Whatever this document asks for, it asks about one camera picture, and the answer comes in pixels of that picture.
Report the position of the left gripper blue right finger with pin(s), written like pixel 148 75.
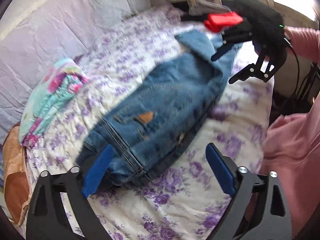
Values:
pixel 223 168

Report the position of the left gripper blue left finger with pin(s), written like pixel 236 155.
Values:
pixel 97 170

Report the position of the brown patchwork pillow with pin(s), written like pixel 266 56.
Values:
pixel 16 185

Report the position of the grey folded garment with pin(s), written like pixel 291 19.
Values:
pixel 204 7

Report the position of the red blue folded garment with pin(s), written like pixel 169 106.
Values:
pixel 216 22

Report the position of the pink clothed torso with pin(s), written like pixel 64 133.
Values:
pixel 291 149

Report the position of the pink sleeved right forearm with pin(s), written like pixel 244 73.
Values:
pixel 305 42

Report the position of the folded turquoise pink blanket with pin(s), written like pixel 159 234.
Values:
pixel 63 81

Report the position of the purple floral bed sheet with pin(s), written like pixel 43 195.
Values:
pixel 186 201

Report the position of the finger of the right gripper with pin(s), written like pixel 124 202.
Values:
pixel 226 50
pixel 243 74

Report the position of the white lace headboard cover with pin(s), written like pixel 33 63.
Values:
pixel 37 33

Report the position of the blue denim jeans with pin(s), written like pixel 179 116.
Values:
pixel 153 126

